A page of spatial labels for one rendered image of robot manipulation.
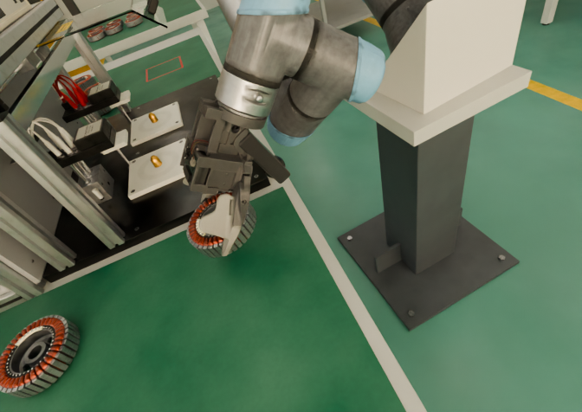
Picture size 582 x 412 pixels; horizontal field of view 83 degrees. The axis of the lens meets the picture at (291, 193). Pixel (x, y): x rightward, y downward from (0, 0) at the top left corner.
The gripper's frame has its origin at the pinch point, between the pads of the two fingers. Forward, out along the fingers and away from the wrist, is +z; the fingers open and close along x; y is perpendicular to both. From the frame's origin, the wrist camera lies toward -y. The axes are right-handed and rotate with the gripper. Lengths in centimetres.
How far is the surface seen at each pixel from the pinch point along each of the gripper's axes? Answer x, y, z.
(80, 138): -31.5, 19.4, 2.9
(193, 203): -14.4, -0.7, 5.7
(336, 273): 14.7, -14.1, -3.0
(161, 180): -25.9, 3.5, 7.8
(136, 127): -58, 6, 10
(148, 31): -189, -11, 3
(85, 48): -75, 20, -4
